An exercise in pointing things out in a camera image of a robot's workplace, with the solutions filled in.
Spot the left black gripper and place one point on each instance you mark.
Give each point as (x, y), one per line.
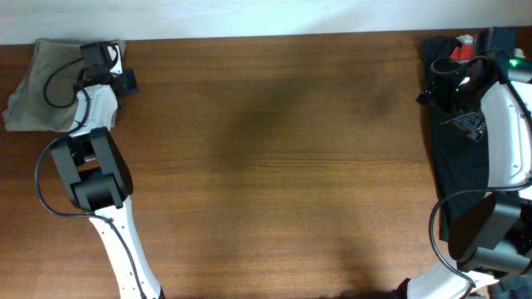
(130, 84)

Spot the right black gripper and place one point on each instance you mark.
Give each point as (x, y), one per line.
(436, 92)

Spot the khaki shorts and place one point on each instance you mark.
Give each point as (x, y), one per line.
(67, 89)

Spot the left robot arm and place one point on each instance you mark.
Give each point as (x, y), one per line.
(97, 180)

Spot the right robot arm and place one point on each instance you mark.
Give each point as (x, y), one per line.
(490, 242)

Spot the black garment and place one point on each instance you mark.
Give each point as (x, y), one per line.
(457, 162)

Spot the red and white garment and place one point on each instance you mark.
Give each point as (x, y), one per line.
(493, 44)

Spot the blue jeans garment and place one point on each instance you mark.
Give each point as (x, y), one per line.
(517, 288)

